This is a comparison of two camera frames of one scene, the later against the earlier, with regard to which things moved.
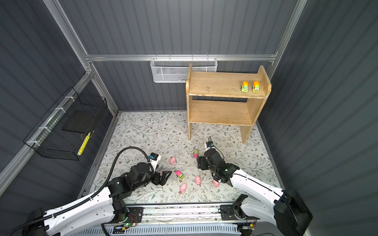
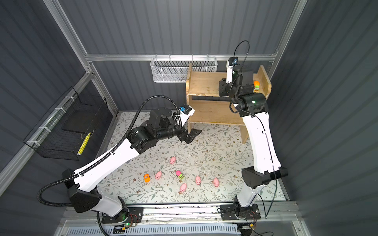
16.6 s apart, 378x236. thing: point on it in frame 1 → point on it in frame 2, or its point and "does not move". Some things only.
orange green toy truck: [256, 86] does not move
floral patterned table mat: [165, 135] does not move
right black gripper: [201, 161] → [221, 86]
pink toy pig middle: [198, 180] does not move
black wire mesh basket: [63, 132] does not move
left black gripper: [158, 181] → [182, 136]
